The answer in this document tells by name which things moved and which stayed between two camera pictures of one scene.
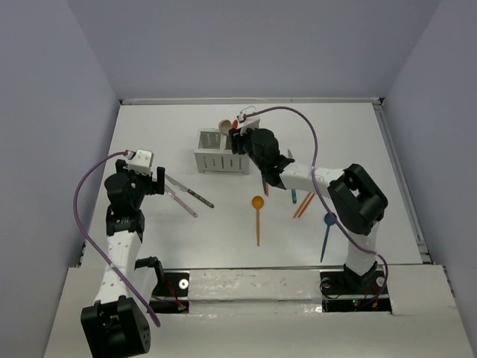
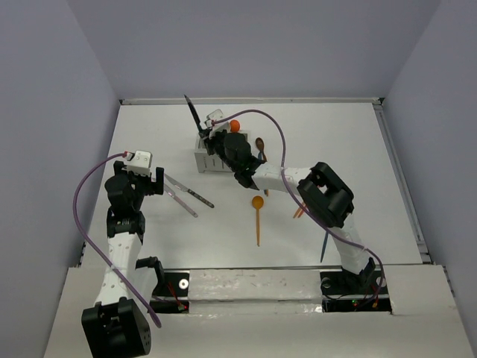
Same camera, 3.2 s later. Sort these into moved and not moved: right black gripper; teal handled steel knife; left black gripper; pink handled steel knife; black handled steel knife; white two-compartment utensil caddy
Moved: right black gripper; teal handled steel knife
Not moved: black handled steel knife; white two-compartment utensil caddy; left black gripper; pink handled steel knife
